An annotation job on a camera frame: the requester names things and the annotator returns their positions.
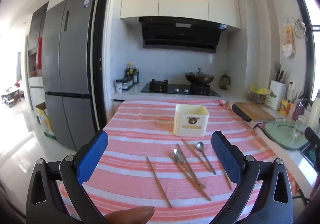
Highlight wire basket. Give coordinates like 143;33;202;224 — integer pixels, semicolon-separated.
247;89;272;104

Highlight dark glass pitcher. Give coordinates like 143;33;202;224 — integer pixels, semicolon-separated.
220;73;231;90

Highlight glass wok lid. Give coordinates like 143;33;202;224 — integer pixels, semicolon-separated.
188;68;212;78

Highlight pink striped tablecloth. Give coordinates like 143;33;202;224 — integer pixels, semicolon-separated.
56;99;299;224

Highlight grey refrigerator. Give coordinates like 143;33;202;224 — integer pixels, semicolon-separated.
41;0;99;151

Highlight dark wok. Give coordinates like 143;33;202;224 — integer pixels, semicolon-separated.
185;71;215;85

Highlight metal spoon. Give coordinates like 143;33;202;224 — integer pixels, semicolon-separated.
196;141;217;175
172;148;206;189

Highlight person's left hand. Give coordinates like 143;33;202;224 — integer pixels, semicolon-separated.
104;206;155;224

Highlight drinking glass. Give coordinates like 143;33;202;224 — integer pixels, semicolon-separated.
292;120;307;137

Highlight cardboard box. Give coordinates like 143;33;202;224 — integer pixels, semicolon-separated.
35;103;57;141

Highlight green tray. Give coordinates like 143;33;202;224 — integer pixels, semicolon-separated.
264;118;309;151

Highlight wire wall hook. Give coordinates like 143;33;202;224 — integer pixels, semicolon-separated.
291;18;307;38

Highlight black range hood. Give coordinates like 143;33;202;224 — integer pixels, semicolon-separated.
139;16;228;54

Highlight white bottle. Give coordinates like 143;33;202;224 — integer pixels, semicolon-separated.
307;90;320;127

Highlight black handle knives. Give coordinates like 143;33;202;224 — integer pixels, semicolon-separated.
274;63;285;82

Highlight person's right forearm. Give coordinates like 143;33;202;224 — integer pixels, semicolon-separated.
310;173;320;201

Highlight white knife block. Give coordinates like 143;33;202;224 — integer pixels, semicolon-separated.
269;80;287;111

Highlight black gas stove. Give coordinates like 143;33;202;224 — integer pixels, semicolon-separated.
140;79;221;97

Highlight black mat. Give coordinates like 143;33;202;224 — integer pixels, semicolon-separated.
232;104;252;122

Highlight wall hanging calendar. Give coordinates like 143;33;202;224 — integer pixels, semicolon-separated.
282;24;297;57

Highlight white ribbed utensil box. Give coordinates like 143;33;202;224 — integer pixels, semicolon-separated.
173;103;209;137

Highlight wooden cutting board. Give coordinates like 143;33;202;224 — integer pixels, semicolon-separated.
234;102;275;122

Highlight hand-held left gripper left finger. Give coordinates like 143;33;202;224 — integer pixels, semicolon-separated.
26;129;109;224

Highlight yellow cap oil bottle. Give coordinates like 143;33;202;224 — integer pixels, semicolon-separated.
126;63;134;82

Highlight yellow plastic bag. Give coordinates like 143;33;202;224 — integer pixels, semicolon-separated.
249;86;271;95

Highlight yellow packet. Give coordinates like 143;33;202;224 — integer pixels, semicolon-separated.
280;99;291;114

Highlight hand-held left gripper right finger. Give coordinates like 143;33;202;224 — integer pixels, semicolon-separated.
211;131;294;224

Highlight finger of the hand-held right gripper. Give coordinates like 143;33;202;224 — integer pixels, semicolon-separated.
304;126;320;145
300;143;320;167

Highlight red cloth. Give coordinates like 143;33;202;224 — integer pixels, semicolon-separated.
35;37;43;71

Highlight dark wooden coffee table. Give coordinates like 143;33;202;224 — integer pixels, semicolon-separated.
1;89;21;108

